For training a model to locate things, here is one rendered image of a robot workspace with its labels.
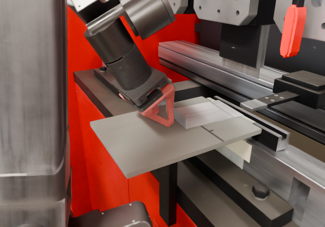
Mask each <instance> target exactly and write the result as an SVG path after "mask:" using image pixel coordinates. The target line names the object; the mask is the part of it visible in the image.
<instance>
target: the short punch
mask: <svg viewBox="0 0 325 227"><path fill-rule="evenodd" d="M269 27H270V25H259V26H252V25H241V26H237V25H231V24H226V23H222V30H221V42H220V54H219V56H220V57H222V66H224V67H227V68H230V69H232V70H235V71H238V72H241V73H243V74H246V75H249V76H252V77H254V78H257V79H258V78H259V72H260V68H263V66H264V62H265V56H266V47H267V41H268V34H269Z"/></svg>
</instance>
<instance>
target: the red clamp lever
mask: <svg viewBox="0 0 325 227"><path fill-rule="evenodd" d="M304 1H305V0H293V1H292V5H291V7H288V9H287V12H286V16H285V20H284V26H283V32H282V39H281V47H280V53H281V55H282V56H283V58H288V57H293V56H295V55H297V53H298V51H299V48H300V44H301V39H302V34H303V30H304V25H305V21H306V13H307V11H306V7H304Z"/></svg>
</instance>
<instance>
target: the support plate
mask: <svg viewBox="0 0 325 227"><path fill-rule="evenodd" d="M206 102H211V101H210V100H208V99H206V98H205V97H203V96H200V97H196V98H192V99H188V100H183V101H179V102H175V103H174V107H175V108H179V107H184V106H191V105H196V104H201V103H206ZM158 107H159V112H158V113H157V115H158V116H160V117H162V118H164V119H168V115H167V112H166V105H162V106H158ZM90 126H91V128H92V129H93V131H94V132H95V134H96V135H97V137H98V138H99V139H100V141H101V142H102V144H103V145H104V146H105V148H106V149H107V151H108V152H109V154H110V155H111V157H112V158H113V159H114V161H115V162H116V164H117V165H118V167H119V168H120V170H121V171H122V173H123V174H124V175H125V177H126V178H127V179H129V178H132V177H135V176H138V175H140V174H143V173H146V172H149V171H152V170H155V169H158V168H161V167H163V166H167V165H170V164H173V163H176V162H179V161H182V160H184V159H187V158H190V157H193V156H196V155H199V154H202V153H205V152H207V151H211V150H214V149H217V148H220V147H223V146H226V145H228V144H231V143H234V142H237V141H240V140H243V139H246V138H249V137H251V136H255V135H258V134H260V133H261V131H262V129H261V128H259V127H258V126H256V125H254V124H252V123H250V122H248V121H247V120H245V119H243V118H241V117H237V118H233V119H229V120H224V121H219V122H215V123H211V124H206V125H203V127H205V128H206V129H208V130H209V131H210V130H214V131H211V132H212V133H213V134H215V135H216V136H218V137H219V138H221V139H222V140H224V142H222V141H221V140H219V139H218V138H216V137H215V136H214V135H212V134H211V133H209V132H208V131H207V130H205V129H204V128H202V127H201V126H198V127H194V128H190V129H185V128H184V127H183V126H182V125H181V124H180V123H179V122H177V121H176V120H175V119H174V123H173V124H172V125H171V126H170V127H166V126H164V125H162V124H160V123H158V122H156V121H154V120H152V119H150V118H148V117H146V116H144V115H142V114H141V113H139V112H138V111H135V112H131V113H126V114H122V115H117V116H113V117H109V118H105V119H100V120H96V121H91V122H90Z"/></svg>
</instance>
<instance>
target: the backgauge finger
mask: <svg viewBox="0 0 325 227"><path fill-rule="evenodd" d="M272 92H273V93H275V94H273V95H269V96H265V97H261V98H257V99H253V100H250V101H246V102H242V103H240V106H241V107H242V108H244V109H246V110H248V111H250V112H254V111H257V110H261V109H264V108H267V107H271V106H275V105H279V104H282V103H286V102H289V101H295V102H298V103H300V104H303V105H305V106H308V107H311V108H313V109H319V108H322V107H324V106H325V76H322V75H318V74H315V73H311V72H308V71H304V70H302V71H297V72H293V73H288V74H284V75H282V77H280V78H275V80H274V85H273V91H272Z"/></svg>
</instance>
